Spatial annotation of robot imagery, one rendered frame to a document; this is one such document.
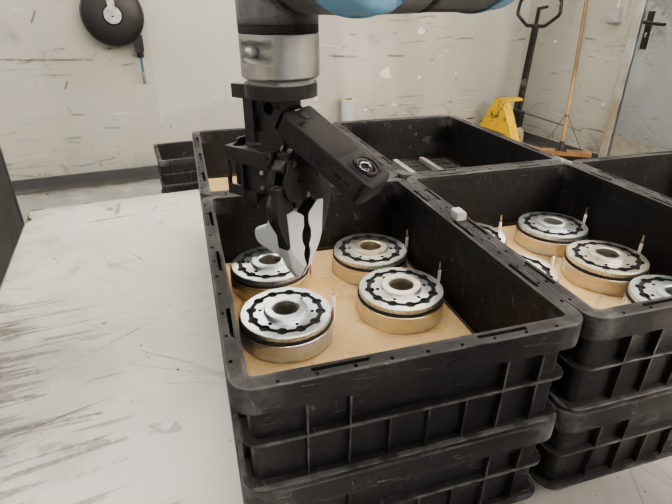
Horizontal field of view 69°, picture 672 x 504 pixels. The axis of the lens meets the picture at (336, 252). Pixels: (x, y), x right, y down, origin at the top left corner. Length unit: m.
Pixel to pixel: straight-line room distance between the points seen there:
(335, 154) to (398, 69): 3.88
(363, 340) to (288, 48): 0.31
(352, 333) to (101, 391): 0.36
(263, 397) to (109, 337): 0.52
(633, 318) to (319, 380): 0.28
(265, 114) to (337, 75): 3.60
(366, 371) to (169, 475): 0.32
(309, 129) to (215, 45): 3.36
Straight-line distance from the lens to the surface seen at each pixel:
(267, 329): 0.53
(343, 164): 0.45
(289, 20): 0.47
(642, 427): 0.65
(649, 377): 0.59
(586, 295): 0.71
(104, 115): 3.82
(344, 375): 0.37
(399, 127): 1.17
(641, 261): 0.77
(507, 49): 4.94
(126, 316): 0.90
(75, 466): 0.67
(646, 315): 0.50
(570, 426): 0.55
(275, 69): 0.47
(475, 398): 0.45
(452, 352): 0.39
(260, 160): 0.50
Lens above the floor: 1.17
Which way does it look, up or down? 27 degrees down
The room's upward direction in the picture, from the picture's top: straight up
